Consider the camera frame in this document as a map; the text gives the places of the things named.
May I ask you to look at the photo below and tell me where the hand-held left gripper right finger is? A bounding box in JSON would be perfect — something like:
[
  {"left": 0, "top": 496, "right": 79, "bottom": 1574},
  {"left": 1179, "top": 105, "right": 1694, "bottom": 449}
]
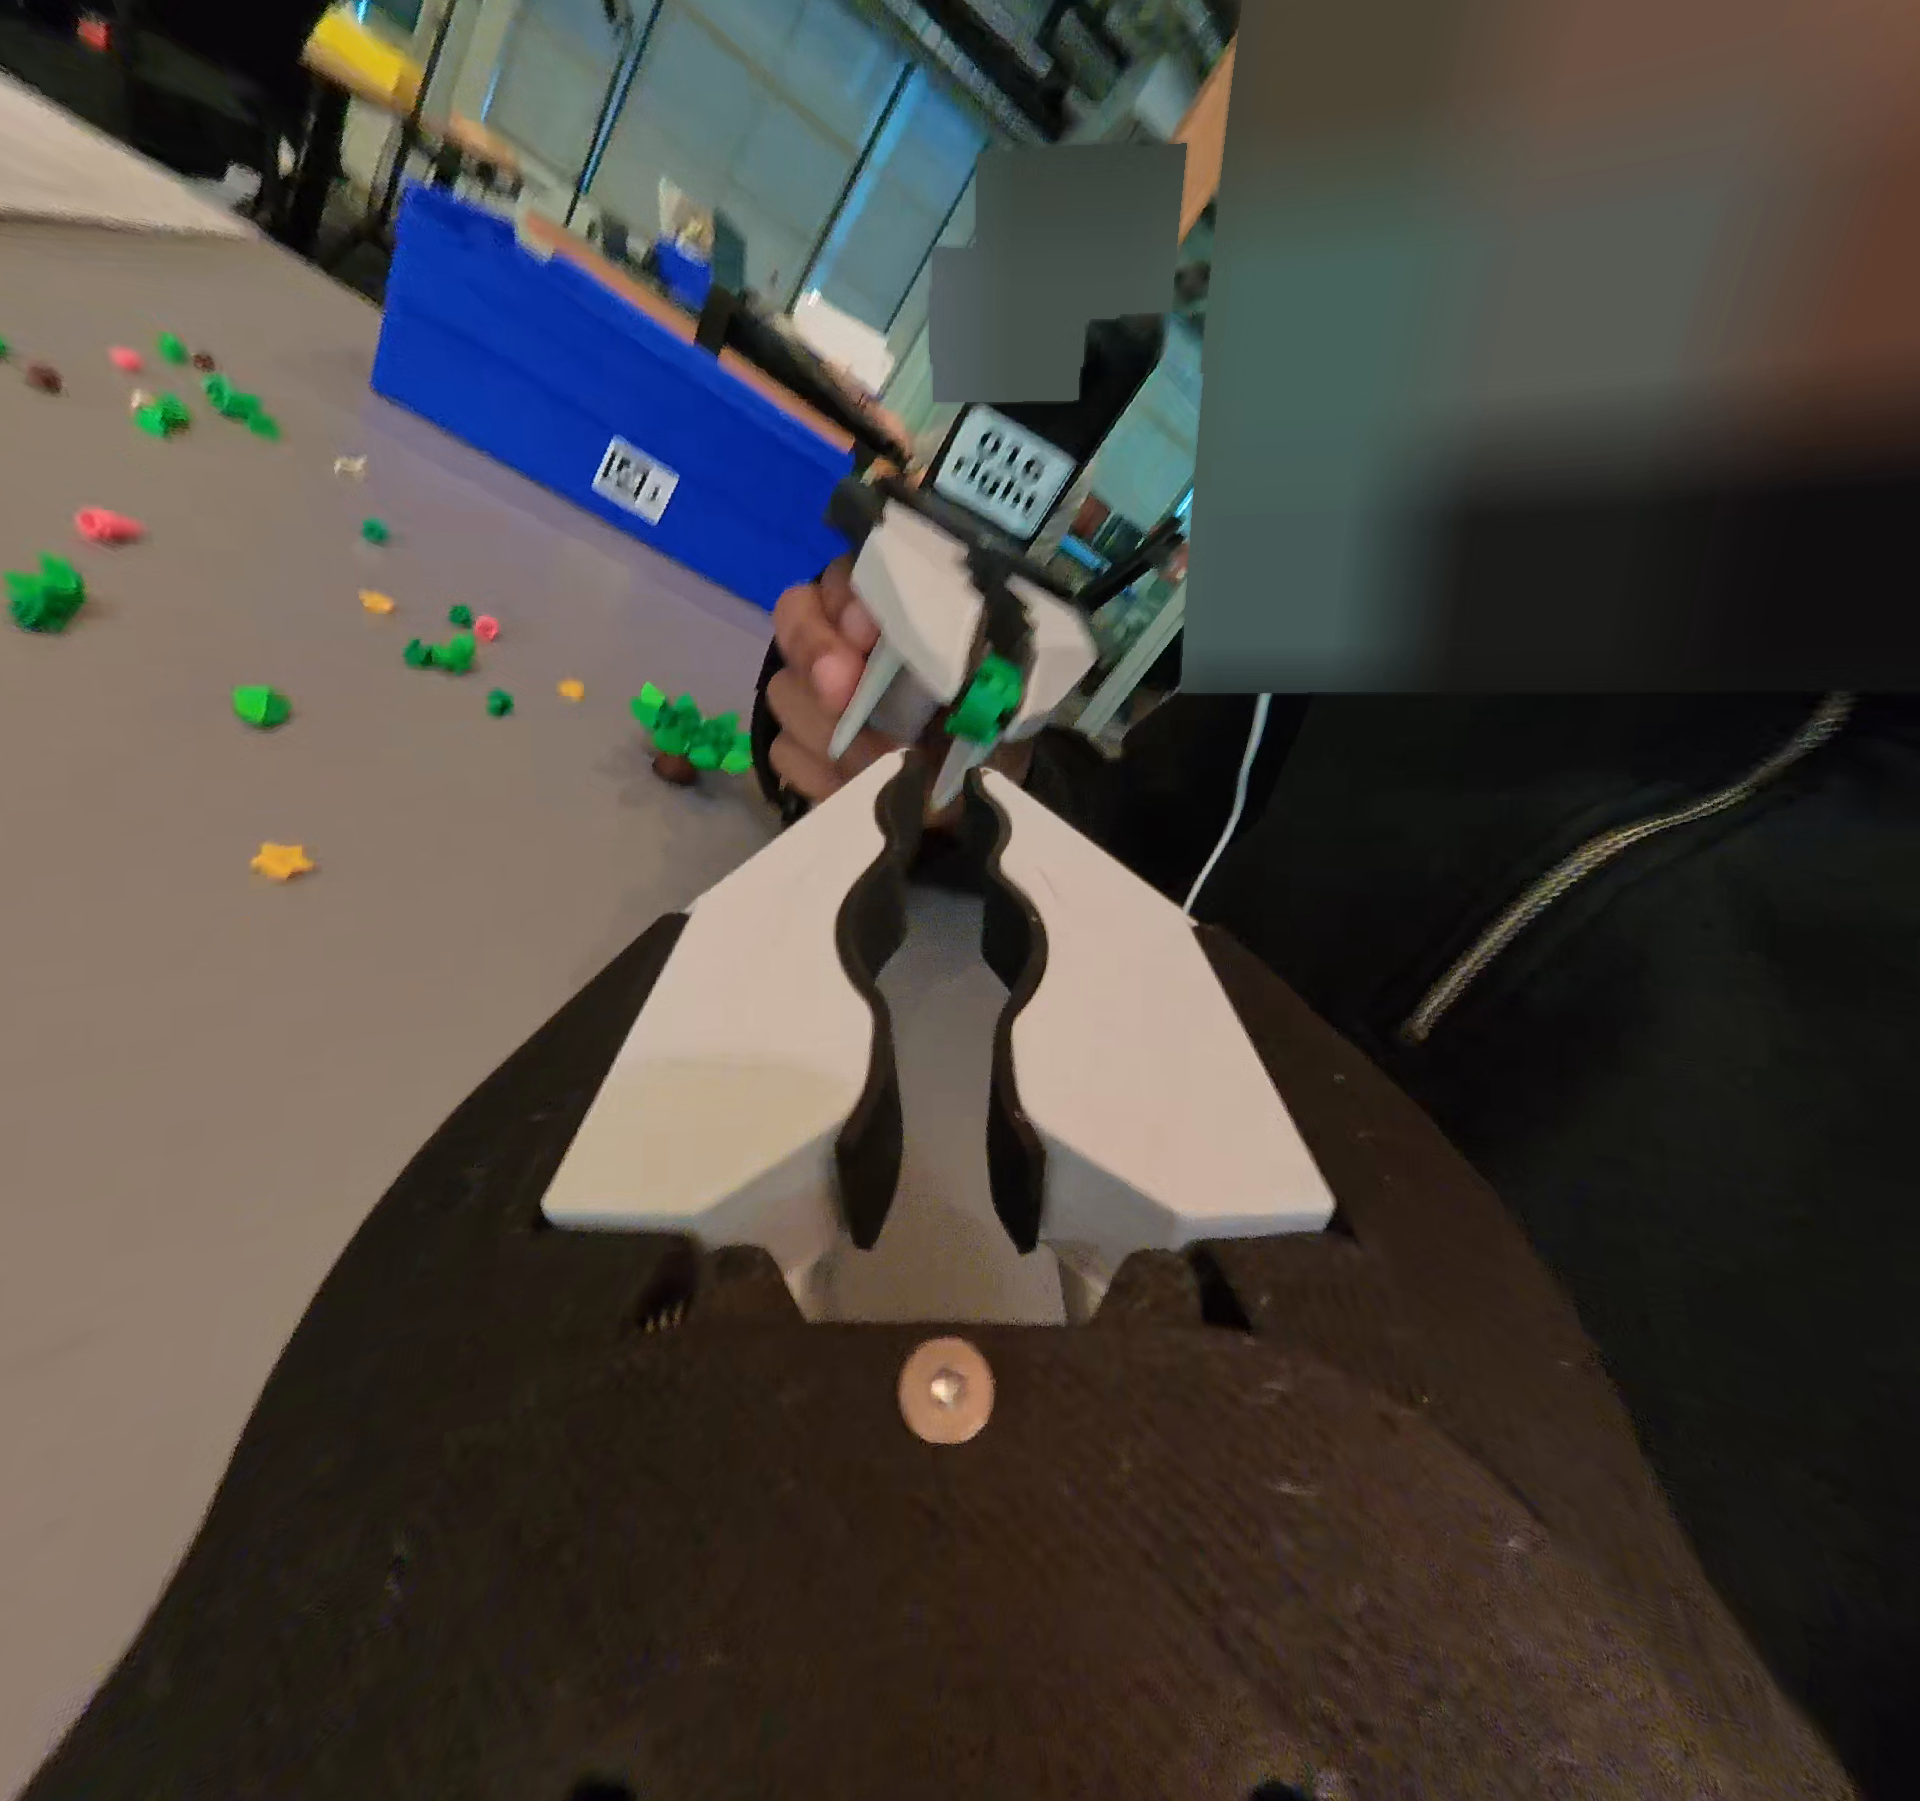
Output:
[{"left": 975, "top": 767, "right": 1337, "bottom": 1300}]

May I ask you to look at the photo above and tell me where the white cable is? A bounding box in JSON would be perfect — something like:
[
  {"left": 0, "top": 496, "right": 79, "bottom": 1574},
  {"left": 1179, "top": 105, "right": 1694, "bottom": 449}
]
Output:
[{"left": 1184, "top": 692, "right": 1279, "bottom": 918}]

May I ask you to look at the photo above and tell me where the person's black jacket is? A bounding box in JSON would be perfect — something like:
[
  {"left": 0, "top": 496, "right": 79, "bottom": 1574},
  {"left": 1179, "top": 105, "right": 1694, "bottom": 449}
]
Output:
[{"left": 1036, "top": 692, "right": 1920, "bottom": 1801}]

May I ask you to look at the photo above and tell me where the person's right hand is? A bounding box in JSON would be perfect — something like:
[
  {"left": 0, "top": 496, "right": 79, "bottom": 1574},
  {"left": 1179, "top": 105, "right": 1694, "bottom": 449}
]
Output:
[{"left": 769, "top": 573, "right": 888, "bottom": 806}]

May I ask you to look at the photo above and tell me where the person's right forearm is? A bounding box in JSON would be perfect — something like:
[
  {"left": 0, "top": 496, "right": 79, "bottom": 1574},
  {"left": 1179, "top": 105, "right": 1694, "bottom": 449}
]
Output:
[{"left": 998, "top": 699, "right": 1279, "bottom": 918}]

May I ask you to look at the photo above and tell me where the green toy bush brown base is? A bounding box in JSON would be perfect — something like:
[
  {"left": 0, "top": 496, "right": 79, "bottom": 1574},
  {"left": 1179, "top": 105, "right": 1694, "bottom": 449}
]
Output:
[{"left": 627, "top": 680, "right": 756, "bottom": 788}]

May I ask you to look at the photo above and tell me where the yellow storage tray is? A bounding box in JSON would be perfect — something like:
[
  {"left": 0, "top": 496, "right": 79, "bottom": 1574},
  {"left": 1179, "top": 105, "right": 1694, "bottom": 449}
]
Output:
[{"left": 303, "top": 4, "right": 428, "bottom": 108}]

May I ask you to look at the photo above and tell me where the black office chair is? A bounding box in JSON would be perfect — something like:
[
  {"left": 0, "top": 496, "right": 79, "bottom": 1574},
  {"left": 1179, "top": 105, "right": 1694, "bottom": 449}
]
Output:
[{"left": 134, "top": 0, "right": 372, "bottom": 257}]

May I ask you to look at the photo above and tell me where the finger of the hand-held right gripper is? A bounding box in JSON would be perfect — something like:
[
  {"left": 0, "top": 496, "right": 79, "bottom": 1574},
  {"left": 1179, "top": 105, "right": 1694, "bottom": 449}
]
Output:
[
  {"left": 931, "top": 584, "right": 1100, "bottom": 808},
  {"left": 830, "top": 510, "right": 995, "bottom": 762}
]

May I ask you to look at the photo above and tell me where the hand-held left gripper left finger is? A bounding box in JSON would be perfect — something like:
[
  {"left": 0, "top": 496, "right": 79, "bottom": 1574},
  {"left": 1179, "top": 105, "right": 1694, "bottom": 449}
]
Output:
[{"left": 540, "top": 749, "right": 924, "bottom": 1303}]

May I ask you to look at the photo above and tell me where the green round plate nut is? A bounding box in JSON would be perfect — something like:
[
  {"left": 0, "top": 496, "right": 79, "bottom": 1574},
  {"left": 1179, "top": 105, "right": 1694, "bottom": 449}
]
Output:
[{"left": 945, "top": 652, "right": 1029, "bottom": 747}]

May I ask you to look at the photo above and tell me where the blue plastic bin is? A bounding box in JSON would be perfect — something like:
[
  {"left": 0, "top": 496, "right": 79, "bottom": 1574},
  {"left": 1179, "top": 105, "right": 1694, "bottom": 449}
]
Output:
[{"left": 371, "top": 179, "right": 902, "bottom": 613}]

